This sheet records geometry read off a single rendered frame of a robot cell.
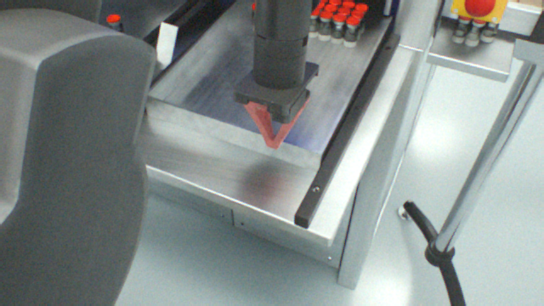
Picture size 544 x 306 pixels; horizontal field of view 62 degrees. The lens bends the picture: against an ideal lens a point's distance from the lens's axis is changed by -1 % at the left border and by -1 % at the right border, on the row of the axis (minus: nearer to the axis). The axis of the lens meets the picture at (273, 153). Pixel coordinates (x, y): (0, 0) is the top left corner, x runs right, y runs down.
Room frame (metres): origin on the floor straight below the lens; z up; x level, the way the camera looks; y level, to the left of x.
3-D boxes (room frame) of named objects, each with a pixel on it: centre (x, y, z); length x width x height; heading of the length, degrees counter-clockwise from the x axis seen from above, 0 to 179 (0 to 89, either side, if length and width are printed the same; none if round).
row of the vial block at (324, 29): (0.68, -0.06, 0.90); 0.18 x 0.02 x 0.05; 66
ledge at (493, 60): (0.66, -0.34, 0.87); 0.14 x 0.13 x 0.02; 155
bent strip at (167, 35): (0.56, 0.19, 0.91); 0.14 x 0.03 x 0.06; 154
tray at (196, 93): (0.58, -0.01, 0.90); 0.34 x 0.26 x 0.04; 156
